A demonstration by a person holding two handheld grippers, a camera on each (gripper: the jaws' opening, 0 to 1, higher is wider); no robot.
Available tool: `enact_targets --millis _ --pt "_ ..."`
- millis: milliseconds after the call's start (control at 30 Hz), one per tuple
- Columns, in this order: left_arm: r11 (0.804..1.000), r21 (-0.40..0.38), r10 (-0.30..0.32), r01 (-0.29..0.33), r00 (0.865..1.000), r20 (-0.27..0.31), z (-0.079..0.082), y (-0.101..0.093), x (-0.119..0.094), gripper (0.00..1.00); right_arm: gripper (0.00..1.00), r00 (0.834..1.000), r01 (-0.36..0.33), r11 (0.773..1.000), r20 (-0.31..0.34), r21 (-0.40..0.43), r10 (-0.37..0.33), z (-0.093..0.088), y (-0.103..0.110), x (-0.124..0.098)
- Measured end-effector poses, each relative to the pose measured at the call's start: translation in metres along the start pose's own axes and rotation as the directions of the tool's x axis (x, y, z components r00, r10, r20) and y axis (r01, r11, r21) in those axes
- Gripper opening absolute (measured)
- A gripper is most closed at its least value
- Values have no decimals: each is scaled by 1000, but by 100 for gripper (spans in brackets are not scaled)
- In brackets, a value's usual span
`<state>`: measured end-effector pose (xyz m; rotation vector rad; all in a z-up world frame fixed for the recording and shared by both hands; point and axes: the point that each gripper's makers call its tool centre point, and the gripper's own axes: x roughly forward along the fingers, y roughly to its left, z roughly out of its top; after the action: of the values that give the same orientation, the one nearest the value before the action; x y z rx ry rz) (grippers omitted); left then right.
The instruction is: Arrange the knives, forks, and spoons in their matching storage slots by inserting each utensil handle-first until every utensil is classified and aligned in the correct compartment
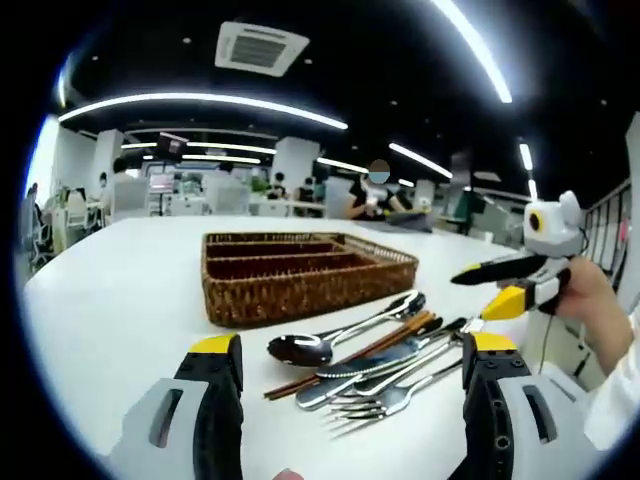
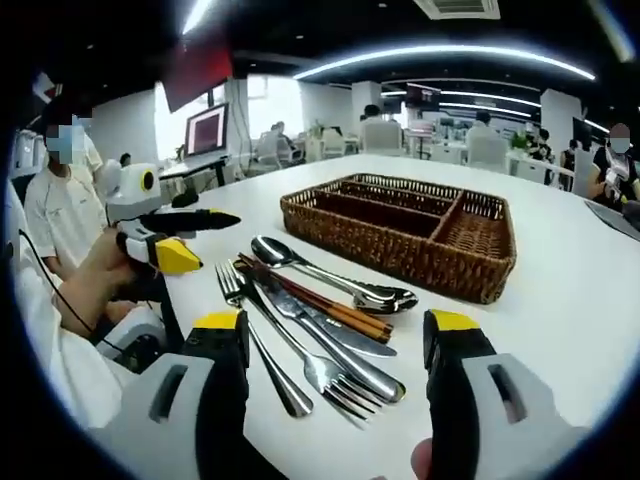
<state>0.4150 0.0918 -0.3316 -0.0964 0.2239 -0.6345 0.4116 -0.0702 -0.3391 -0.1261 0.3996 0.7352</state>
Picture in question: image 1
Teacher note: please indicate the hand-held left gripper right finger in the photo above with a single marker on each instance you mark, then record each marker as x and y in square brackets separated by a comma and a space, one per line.
[490, 400]

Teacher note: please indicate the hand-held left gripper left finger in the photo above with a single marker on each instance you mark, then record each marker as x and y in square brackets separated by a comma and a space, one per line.
[215, 400]

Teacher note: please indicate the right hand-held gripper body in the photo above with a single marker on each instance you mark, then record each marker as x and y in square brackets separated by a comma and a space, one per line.
[555, 230]

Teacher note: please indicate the brown wooden chopstick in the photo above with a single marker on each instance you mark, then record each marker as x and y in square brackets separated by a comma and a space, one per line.
[292, 389]
[290, 384]

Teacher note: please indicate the steel fork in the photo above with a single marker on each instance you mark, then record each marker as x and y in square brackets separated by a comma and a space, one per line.
[395, 397]

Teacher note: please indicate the large steel spoon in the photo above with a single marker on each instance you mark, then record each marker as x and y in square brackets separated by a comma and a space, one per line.
[300, 350]

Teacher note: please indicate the smooth steel knife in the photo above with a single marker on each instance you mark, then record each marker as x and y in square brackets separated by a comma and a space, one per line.
[320, 395]

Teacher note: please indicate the brown wicker storage tray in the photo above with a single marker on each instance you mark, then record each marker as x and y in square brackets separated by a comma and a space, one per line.
[310, 295]

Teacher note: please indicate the person's left hand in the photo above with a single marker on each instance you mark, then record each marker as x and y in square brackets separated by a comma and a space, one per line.
[289, 475]

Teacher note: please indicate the black railing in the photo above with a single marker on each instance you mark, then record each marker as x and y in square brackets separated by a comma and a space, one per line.
[607, 195]

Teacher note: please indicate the dark green panel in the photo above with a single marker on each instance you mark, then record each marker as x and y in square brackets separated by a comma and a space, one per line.
[462, 210]

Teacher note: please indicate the ceiling light strip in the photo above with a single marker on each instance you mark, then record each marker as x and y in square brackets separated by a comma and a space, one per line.
[200, 97]
[420, 160]
[526, 156]
[480, 45]

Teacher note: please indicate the person's white shirt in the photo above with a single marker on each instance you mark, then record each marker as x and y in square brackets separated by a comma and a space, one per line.
[615, 400]

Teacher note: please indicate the green potted plant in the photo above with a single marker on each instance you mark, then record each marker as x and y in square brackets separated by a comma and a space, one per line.
[259, 186]

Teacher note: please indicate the hanging dark display screen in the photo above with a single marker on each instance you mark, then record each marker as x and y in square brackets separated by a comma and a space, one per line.
[172, 144]

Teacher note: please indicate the ceiling air conditioner vent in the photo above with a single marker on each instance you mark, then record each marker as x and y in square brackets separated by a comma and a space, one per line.
[260, 47]

